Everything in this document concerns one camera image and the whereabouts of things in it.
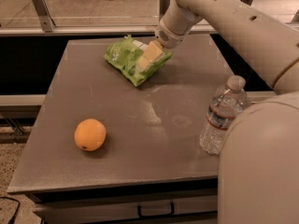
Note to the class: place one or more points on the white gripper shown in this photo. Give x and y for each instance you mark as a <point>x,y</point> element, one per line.
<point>169,37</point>

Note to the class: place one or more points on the clear plastic water bottle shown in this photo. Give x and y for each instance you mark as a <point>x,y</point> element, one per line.
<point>228,101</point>

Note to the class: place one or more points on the orange fruit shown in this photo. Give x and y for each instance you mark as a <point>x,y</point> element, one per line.
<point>90,134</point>

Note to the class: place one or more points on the metal window rail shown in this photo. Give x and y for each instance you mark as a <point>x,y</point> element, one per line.
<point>81,30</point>

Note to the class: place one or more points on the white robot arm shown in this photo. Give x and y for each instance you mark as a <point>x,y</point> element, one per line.
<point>258,179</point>

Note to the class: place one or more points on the grey cabinet with drawers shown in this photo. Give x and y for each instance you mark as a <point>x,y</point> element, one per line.
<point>150,155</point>

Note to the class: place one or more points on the middle metal railing bracket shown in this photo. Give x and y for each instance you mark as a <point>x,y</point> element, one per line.
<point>163,6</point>

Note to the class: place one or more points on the green rice chip bag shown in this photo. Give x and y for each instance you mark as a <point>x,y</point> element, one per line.
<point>124,55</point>

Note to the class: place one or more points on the left metal railing bracket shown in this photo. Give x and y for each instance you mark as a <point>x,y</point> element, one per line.
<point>46,21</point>

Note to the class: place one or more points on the black drawer handle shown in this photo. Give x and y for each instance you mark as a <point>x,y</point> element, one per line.
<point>155,210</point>

